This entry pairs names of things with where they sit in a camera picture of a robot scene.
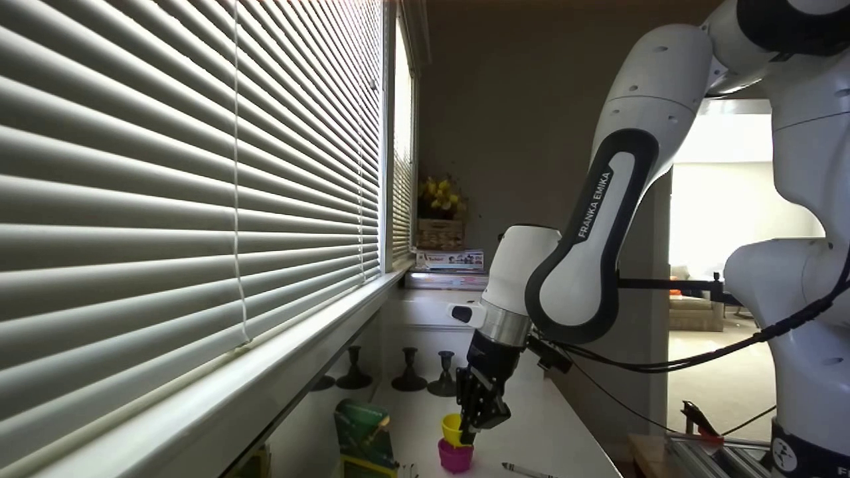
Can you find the black candlestick middle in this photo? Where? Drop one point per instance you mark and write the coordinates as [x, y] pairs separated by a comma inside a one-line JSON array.
[[410, 379]]

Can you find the stack of books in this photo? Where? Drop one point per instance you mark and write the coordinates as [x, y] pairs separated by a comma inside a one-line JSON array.
[[464, 262]]

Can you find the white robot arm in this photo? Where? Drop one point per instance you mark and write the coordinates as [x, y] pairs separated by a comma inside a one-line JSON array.
[[556, 290]]

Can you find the green crayon box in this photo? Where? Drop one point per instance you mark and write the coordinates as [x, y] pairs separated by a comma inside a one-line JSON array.
[[364, 441]]

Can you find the yellow flower bouquet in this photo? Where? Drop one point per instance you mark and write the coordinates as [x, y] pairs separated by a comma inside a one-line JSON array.
[[439, 200]]

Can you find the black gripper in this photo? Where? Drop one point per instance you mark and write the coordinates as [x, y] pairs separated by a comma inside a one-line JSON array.
[[483, 386]]

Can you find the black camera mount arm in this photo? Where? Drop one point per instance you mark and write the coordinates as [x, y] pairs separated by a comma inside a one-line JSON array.
[[716, 290]]

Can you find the yellow plastic cup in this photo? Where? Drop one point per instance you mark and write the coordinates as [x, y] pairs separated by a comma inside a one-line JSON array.
[[449, 429]]

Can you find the black candlestick left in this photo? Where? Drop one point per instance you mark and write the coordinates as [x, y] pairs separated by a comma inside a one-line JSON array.
[[355, 379]]

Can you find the black candlestick right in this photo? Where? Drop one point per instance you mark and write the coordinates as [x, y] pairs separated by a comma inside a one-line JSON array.
[[445, 384]]

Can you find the black pen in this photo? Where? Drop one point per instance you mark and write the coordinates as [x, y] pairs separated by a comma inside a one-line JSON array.
[[525, 471]]

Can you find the white window blinds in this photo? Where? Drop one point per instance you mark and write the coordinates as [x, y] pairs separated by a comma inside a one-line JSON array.
[[180, 185]]

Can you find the black candlestick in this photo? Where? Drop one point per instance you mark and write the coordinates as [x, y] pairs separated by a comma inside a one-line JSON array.
[[355, 379], [410, 379], [445, 384]]

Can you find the purple plastic cup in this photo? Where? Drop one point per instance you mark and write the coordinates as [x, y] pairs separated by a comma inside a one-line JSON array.
[[455, 457]]

